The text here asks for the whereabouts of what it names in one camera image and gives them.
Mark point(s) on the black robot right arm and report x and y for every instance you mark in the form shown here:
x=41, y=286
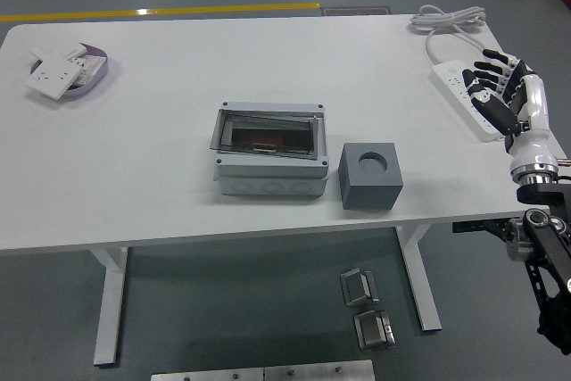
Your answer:
x=548, y=238

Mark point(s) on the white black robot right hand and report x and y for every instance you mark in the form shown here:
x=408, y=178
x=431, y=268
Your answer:
x=533, y=131

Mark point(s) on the black under-table bracket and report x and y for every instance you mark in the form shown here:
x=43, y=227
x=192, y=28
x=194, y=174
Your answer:
x=477, y=226

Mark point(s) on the grey box with clear lid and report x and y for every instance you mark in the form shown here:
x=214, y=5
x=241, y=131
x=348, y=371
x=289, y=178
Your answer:
x=267, y=171

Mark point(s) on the grey cube with round hole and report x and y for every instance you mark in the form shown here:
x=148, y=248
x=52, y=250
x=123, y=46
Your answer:
x=370, y=193

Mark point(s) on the white power strip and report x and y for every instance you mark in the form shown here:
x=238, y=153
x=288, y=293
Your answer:
x=450, y=75

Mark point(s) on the large white wall socket panel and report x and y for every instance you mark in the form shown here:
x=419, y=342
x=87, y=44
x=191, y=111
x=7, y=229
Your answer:
x=51, y=75

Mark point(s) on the white socket panel with label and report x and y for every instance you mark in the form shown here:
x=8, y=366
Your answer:
x=91, y=66

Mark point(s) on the grey metal plate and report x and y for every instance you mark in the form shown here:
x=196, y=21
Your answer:
x=316, y=372

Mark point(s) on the orange cylinder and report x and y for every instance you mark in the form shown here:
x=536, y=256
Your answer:
x=263, y=136

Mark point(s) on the white table leg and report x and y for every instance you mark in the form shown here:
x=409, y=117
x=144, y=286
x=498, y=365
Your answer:
x=419, y=283
x=109, y=309

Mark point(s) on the white wall switch panel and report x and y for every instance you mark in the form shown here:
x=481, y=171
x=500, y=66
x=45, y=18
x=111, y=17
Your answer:
x=58, y=48

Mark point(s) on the purple oval tray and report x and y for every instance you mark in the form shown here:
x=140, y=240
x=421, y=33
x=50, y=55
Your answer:
x=99, y=77

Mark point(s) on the brown floor cover plate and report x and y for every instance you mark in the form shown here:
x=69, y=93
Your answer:
x=357, y=10

